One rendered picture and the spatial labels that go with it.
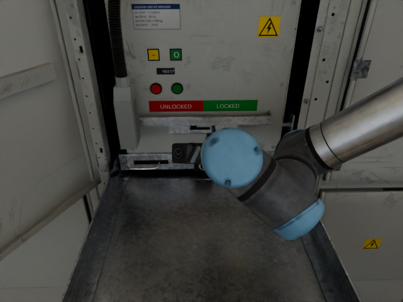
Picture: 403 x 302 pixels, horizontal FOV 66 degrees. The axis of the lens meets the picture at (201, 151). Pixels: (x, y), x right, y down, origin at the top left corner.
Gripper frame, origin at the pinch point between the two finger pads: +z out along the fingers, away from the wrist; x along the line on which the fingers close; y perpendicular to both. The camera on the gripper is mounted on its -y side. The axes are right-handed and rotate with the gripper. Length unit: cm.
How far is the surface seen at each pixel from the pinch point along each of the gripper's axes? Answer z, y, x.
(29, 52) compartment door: -10.1, -41.0, 23.5
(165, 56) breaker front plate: 2.2, -11.1, 25.7
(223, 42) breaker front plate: 0.4, 4.6, 28.7
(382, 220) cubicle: 25, 62, -26
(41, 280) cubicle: 40, -64, -51
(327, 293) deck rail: -18.4, 24.2, -30.1
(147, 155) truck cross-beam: 16.6, -18.4, -1.6
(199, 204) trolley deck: 7.1, -2.3, -15.8
